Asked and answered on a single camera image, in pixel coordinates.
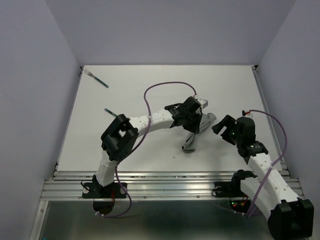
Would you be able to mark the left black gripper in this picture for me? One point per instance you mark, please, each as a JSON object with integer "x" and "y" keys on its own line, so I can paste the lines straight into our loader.
{"x": 195, "y": 128}

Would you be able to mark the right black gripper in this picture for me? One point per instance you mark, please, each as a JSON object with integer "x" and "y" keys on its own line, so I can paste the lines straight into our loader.
{"x": 226, "y": 121}

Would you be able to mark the grey cloth napkin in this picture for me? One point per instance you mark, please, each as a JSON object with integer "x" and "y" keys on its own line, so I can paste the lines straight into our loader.
{"x": 190, "y": 144}

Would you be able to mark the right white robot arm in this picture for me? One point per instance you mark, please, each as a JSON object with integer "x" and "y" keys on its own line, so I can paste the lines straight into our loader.
{"x": 288, "y": 216}

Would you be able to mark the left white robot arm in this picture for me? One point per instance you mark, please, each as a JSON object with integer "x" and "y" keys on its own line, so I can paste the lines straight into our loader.
{"x": 118, "y": 140}

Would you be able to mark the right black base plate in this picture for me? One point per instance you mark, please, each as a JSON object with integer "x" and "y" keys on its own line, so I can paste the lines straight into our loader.
{"x": 225, "y": 189}

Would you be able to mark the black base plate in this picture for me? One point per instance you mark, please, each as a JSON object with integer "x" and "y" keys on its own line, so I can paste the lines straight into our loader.
{"x": 112, "y": 191}
{"x": 225, "y": 189}

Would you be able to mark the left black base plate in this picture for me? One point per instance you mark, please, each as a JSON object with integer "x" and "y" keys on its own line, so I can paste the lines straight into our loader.
{"x": 112, "y": 191}

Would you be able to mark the aluminium rail frame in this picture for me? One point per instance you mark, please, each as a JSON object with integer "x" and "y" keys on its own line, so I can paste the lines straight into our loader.
{"x": 171, "y": 192}

